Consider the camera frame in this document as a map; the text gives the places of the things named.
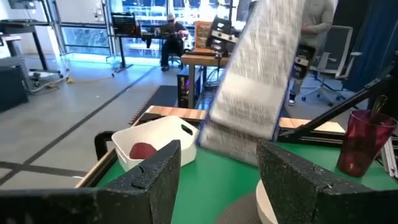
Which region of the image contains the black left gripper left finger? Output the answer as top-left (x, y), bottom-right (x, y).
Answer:
top-left (0, 139), bottom-right (182, 224)

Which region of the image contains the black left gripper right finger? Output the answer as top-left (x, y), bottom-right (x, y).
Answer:
top-left (256, 139), bottom-right (398, 224)

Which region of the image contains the white bowl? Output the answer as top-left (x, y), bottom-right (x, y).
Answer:
top-left (255, 179), bottom-right (279, 224)

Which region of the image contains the cereal box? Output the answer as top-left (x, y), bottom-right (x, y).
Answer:
top-left (196, 0), bottom-right (307, 167)

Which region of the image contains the red apple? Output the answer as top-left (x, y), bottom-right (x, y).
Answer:
top-left (129, 142), bottom-right (158, 161)

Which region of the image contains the white plastic bin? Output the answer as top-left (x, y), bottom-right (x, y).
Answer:
top-left (111, 115), bottom-right (200, 173)

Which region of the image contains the grey office chair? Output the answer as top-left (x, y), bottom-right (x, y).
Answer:
top-left (303, 25), bottom-right (363, 106)

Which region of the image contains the standing person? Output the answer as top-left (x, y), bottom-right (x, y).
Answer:
top-left (287, 0), bottom-right (338, 106)

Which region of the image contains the black clamp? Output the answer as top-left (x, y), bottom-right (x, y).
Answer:
top-left (94, 131), bottom-right (116, 161)

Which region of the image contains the round grey placemat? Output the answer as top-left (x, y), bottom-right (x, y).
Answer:
top-left (214, 192), bottom-right (264, 224)

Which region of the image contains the blue curtain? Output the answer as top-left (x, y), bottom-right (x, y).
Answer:
top-left (341, 0), bottom-right (398, 94)

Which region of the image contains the green table mat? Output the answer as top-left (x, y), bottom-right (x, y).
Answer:
top-left (96, 141), bottom-right (398, 224)

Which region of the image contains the light wooden table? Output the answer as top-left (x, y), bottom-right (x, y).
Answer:
top-left (75, 105), bottom-right (346, 189)

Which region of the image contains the orange cardboard box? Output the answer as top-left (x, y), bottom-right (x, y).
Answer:
top-left (195, 21), bottom-right (213, 49)

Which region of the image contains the small wooden table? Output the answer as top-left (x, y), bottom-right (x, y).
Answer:
top-left (181, 49), bottom-right (231, 110)

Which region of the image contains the black floor mat striped edge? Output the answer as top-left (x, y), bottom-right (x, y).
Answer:
top-left (129, 85), bottom-right (187, 125)

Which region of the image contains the black computer tower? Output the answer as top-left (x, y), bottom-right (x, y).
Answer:
top-left (177, 73), bottom-right (191, 109)

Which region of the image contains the seated person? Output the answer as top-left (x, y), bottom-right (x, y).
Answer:
top-left (154, 12), bottom-right (190, 72)

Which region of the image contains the black cabinet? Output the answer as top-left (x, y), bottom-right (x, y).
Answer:
top-left (0, 57), bottom-right (32, 113)

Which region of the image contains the black computer monitor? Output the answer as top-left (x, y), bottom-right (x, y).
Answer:
top-left (111, 12), bottom-right (138, 37)

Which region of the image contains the black desk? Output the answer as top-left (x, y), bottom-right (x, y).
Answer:
top-left (0, 19), bottom-right (65, 79)

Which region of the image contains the black frame strut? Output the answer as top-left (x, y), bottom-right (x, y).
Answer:
top-left (276, 65), bottom-right (398, 139)

